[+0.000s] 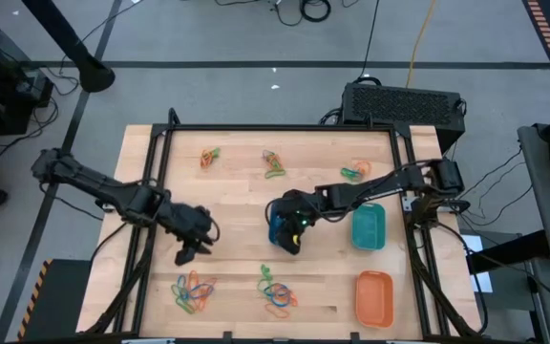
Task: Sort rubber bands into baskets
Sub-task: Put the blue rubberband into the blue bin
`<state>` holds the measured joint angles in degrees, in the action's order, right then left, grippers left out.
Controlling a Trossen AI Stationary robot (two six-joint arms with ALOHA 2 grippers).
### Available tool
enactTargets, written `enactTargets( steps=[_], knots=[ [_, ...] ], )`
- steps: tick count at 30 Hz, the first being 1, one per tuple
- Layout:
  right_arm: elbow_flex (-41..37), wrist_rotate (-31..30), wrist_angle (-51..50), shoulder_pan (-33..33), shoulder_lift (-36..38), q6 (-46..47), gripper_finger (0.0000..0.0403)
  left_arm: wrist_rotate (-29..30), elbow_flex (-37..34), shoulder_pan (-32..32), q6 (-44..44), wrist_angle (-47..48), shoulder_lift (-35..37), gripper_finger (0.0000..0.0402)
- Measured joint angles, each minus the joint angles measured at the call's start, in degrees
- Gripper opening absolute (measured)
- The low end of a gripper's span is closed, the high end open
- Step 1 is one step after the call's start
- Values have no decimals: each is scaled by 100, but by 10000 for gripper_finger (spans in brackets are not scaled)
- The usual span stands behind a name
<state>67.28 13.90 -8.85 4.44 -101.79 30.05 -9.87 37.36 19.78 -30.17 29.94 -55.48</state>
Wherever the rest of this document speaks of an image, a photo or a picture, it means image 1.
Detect black mesh computer case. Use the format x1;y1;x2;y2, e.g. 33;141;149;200
340;81;467;155

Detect green plastic basket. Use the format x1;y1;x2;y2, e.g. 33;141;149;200
350;201;387;252

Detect white sheet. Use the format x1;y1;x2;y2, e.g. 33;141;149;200
459;233;495;294

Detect black coiled cable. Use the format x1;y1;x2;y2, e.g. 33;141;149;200
272;0;333;28

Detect blue plastic basket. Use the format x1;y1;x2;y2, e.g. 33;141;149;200
267;199;303;248

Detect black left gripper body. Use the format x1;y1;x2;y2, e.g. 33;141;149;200
162;204;220;245

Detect black pole stand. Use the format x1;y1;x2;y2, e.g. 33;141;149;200
19;0;116;95

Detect black hanging cable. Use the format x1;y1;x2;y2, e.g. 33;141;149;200
353;0;382;85

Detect yellow hanging cable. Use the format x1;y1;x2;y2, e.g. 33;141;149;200
404;0;438;89

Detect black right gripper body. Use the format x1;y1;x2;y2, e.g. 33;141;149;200
274;189;322;235

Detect orange plastic basket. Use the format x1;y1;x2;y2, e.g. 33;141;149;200
354;269;395;330

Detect grey desk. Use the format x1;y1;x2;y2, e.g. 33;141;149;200
517;122;550;267

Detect black floor cables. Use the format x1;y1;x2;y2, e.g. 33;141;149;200
451;146;535;228
0;64;81;160

